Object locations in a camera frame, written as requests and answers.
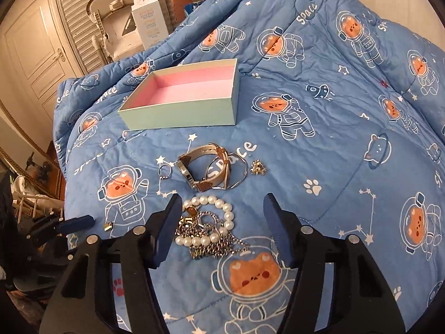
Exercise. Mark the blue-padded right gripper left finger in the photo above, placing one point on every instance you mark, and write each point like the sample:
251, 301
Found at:
83, 301

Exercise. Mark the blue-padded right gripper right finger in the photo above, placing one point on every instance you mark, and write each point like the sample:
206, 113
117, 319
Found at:
361, 302

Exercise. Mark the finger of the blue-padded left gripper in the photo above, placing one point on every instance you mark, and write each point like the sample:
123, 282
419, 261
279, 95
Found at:
75, 225

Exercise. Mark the rose gold smartwatch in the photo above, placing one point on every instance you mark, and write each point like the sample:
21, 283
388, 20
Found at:
192, 166

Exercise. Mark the gold-framed mirror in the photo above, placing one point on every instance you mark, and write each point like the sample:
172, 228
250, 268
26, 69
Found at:
26, 159

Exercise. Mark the thin silver bangle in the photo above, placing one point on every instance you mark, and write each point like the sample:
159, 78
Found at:
237, 174

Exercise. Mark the small gold earring cluster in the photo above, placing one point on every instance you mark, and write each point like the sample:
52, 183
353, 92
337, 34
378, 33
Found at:
258, 168

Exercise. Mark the white panelled door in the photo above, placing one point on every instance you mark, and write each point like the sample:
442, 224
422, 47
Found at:
36, 53

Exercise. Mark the blue space-bear quilt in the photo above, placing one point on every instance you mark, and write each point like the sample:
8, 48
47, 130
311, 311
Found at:
346, 110

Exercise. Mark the mint box with pink lining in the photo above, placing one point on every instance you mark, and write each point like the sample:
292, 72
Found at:
203, 94

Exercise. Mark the white baby high chair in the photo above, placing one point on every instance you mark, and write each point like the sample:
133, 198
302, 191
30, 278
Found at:
117, 37

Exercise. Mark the tall white cardboard box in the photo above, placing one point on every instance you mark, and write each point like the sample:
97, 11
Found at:
149, 21

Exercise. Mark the grey louvred wardrobe doors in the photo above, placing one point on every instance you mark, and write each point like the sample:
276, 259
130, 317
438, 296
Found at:
77, 18

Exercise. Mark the white wire rack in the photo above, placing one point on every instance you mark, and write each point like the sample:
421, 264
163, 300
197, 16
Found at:
28, 203

